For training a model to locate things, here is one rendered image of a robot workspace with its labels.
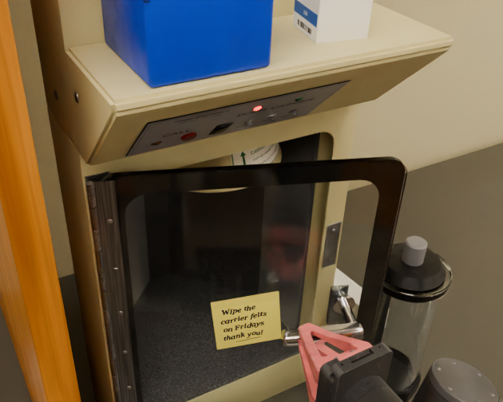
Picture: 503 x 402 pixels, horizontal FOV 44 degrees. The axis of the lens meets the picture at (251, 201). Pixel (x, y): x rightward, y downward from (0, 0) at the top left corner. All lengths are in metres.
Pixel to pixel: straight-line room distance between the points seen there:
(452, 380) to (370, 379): 0.10
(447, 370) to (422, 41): 0.28
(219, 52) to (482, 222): 1.01
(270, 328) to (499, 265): 0.66
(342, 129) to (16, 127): 0.39
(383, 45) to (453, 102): 1.01
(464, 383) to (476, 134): 1.20
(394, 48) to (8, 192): 0.33
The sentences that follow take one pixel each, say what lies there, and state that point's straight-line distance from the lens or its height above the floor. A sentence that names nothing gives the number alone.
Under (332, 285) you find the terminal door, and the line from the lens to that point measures 0.70.
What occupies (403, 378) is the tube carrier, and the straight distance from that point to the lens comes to 0.94.
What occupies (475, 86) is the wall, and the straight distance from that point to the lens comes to 1.60.
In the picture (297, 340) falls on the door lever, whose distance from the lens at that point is 0.67.
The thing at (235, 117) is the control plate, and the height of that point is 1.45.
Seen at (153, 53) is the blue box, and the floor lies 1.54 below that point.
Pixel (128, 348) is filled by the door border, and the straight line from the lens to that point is 0.72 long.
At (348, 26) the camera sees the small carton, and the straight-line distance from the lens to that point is 0.55.
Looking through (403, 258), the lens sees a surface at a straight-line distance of 0.83.
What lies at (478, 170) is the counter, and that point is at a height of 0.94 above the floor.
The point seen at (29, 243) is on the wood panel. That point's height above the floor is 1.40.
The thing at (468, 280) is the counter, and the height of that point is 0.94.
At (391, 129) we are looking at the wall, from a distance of 1.45.
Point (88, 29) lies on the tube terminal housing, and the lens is 0.54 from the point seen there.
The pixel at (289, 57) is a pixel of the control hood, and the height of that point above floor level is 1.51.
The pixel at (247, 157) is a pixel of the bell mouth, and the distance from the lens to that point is 0.69.
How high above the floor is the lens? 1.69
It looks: 34 degrees down
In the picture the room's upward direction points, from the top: 3 degrees clockwise
